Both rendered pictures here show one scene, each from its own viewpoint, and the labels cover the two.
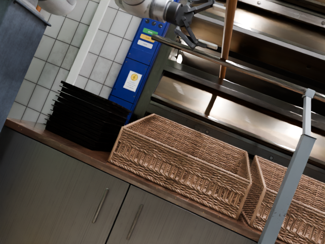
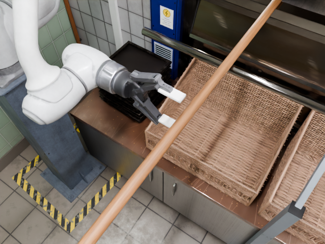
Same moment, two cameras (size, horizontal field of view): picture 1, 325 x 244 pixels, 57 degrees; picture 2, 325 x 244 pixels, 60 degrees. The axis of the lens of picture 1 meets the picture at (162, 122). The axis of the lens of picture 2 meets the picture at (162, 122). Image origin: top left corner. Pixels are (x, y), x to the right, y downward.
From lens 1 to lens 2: 121 cm
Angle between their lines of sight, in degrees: 60
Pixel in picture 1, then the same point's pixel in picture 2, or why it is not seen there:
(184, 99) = (228, 36)
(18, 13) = (16, 92)
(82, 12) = not seen: outside the picture
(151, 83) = (187, 15)
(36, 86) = (93, 19)
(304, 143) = (288, 216)
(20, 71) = not seen: hidden behind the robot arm
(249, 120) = (314, 63)
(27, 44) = not seen: hidden behind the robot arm
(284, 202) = (270, 234)
